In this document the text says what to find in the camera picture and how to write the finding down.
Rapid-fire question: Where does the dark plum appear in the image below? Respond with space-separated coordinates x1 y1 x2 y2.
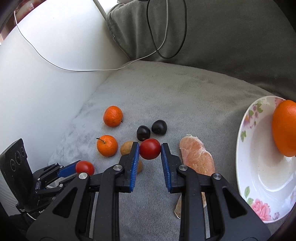
151 120 167 135
137 125 151 142

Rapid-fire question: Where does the large orange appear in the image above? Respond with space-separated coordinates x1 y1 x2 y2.
272 100 296 157

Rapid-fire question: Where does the white cable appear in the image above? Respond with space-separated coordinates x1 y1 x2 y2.
14 0 170 72

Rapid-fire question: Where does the brown longan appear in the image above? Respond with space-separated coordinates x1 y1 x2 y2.
120 141 133 155
137 160 143 174

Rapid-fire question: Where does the mandarin without stem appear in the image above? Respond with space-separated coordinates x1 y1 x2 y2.
103 105 123 128

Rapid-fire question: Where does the small pomelo peel piece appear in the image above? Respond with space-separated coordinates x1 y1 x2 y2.
174 192 207 219

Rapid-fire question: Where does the mandarin with stem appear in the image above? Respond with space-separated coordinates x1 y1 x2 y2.
97 135 118 157

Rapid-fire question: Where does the black cable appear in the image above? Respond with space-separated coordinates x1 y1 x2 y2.
138 0 188 60

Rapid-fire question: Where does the larger red cherry tomato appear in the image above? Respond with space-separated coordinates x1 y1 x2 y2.
139 138 161 160

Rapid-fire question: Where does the black left camera box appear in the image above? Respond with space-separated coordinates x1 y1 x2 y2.
1 138 34 210

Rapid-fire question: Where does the smaller red cherry tomato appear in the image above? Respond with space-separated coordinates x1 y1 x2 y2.
75 161 95 176

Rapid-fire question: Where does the light grey seat cushion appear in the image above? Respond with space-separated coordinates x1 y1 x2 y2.
50 61 269 240

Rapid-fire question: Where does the peeled pomelo segment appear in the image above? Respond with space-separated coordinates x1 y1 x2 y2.
179 135 215 176

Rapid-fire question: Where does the white floral plate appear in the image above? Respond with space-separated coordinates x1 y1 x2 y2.
236 96 295 223

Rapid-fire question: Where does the dark grey back cushion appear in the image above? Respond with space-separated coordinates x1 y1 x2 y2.
106 1 295 100

